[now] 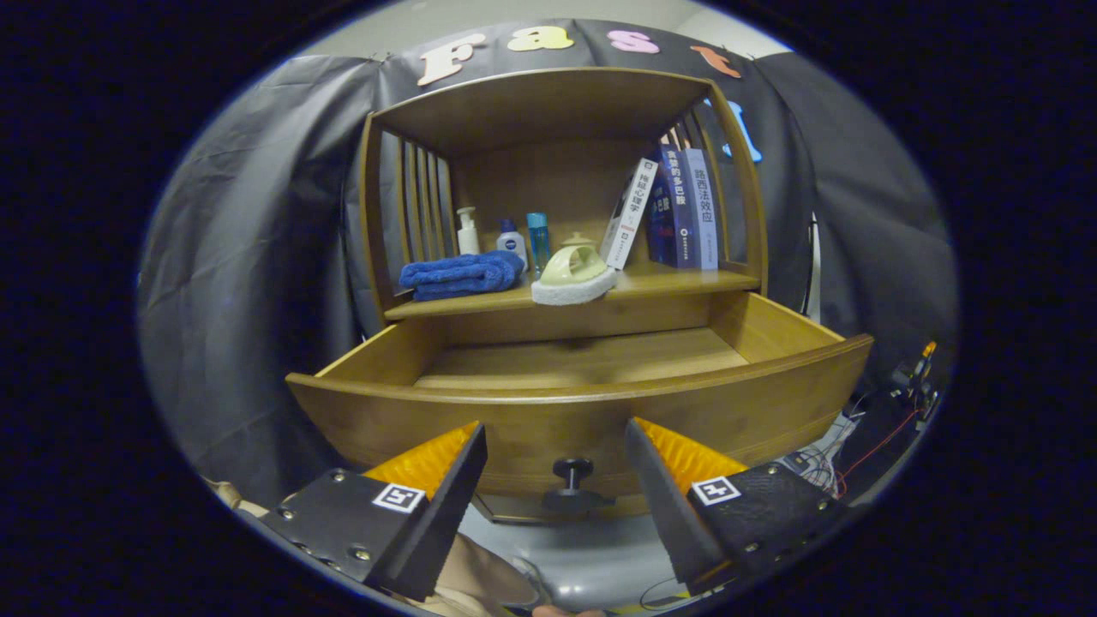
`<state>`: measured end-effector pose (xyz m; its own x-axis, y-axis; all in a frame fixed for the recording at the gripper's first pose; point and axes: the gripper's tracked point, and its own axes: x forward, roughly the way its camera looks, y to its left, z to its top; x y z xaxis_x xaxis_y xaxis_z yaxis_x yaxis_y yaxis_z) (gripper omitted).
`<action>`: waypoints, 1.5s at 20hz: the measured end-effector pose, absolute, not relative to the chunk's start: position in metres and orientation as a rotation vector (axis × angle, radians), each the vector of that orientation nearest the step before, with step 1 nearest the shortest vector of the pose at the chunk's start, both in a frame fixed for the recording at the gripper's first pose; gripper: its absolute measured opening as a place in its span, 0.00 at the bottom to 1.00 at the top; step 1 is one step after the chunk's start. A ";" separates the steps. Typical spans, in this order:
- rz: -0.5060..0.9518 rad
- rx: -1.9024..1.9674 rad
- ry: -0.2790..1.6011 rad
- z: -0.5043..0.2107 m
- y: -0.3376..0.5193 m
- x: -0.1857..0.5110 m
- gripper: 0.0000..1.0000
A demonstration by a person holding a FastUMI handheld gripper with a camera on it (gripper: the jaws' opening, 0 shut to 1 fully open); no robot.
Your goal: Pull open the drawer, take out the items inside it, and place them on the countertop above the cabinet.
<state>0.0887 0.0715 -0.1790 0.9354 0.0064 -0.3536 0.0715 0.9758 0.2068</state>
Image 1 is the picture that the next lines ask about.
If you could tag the black backdrop cloth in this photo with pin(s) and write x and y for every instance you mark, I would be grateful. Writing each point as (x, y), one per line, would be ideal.
(257, 257)

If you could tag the wooden countertop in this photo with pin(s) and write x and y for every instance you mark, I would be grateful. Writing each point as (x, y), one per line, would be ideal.
(668, 278)

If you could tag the pale lavender book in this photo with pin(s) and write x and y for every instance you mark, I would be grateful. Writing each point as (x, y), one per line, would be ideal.
(703, 210)

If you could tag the dark blue book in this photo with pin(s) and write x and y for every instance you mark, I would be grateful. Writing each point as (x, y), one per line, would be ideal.
(673, 210)

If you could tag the clear blue bottle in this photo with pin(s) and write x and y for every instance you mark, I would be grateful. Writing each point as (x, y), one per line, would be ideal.
(538, 240)

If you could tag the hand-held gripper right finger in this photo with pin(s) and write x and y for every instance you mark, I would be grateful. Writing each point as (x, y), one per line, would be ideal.
(673, 523)

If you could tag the wooden cabinet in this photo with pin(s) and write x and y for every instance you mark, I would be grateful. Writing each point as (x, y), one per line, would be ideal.
(548, 111)

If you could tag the cream lidded teacup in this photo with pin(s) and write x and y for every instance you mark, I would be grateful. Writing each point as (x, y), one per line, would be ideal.
(578, 240)

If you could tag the blue folded towel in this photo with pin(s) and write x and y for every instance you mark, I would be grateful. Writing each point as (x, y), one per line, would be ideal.
(458, 276)

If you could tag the white bottle with blue cap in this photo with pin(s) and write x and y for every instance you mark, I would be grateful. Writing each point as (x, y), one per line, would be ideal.
(512, 242)

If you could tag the black round drawer knob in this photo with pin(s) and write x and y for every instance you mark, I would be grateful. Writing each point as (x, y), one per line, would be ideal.
(572, 470)

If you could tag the beige cloth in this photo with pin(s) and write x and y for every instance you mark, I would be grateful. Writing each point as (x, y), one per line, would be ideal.
(480, 574)

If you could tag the white pump bottle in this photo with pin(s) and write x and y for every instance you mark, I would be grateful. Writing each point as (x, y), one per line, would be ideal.
(468, 236)

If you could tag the cream scrub brush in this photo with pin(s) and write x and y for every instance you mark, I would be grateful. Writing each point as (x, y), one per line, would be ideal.
(574, 266)

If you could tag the white book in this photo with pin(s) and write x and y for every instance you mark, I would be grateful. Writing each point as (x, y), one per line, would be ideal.
(630, 214)

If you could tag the wooden drawer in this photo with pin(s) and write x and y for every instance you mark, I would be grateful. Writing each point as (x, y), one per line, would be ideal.
(548, 420)

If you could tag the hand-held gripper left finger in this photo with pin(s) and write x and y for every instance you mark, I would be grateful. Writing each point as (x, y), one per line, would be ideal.
(437, 531)

